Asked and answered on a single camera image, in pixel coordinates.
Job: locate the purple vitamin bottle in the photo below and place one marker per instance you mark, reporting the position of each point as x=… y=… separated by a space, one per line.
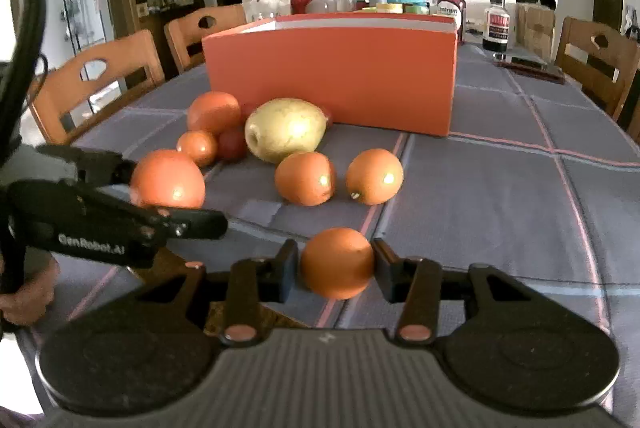
x=450 y=8

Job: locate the orange cardboard box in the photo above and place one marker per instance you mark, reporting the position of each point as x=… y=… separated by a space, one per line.
x=330 y=73

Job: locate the orange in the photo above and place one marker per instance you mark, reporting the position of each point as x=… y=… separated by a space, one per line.
x=305 y=178
x=337 y=263
x=170 y=180
x=375 y=175

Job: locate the white canister with yellow lid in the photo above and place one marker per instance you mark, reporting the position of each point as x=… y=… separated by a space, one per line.
x=389 y=8

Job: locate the smartphone on red case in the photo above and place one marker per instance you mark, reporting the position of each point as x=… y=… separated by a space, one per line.
x=547 y=74

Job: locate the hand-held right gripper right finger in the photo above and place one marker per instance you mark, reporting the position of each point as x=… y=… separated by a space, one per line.
x=384 y=270

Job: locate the clear glass jar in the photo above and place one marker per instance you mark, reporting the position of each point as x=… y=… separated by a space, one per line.
x=344 y=0

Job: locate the dark glass bottle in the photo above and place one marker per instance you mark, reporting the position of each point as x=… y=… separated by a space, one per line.
x=496 y=33

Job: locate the small red tomato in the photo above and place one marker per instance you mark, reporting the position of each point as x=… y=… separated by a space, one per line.
x=231 y=144

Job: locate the yellow green pear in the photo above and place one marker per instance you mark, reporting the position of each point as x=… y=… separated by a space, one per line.
x=285 y=128

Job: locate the brown cardboard box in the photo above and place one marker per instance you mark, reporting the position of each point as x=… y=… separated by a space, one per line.
x=535 y=28

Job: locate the small orange tomato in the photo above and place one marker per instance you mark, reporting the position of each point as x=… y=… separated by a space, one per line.
x=197 y=147

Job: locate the wooden chair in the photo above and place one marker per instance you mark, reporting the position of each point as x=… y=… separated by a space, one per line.
x=575 y=38
x=225 y=15
x=135 y=53

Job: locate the large tomato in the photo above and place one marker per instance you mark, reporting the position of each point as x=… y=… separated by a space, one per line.
x=215 y=110

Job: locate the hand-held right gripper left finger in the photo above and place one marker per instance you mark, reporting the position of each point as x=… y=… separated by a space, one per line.
x=287 y=273

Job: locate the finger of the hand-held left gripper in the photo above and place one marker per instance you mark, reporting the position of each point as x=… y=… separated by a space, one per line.
x=105 y=170
x=200 y=225

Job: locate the grey plaid tablecloth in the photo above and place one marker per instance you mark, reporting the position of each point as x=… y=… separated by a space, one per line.
x=500 y=183

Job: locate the person's left hand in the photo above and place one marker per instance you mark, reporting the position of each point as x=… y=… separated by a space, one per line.
x=37 y=298

